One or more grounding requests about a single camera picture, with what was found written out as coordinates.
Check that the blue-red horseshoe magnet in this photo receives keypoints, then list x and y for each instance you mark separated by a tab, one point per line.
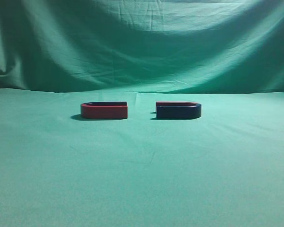
178	110

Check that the green cloth backdrop and cover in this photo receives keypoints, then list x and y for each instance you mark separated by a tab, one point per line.
224	169

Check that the left red-blue horseshoe magnet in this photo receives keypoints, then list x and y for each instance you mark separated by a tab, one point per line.
104	110

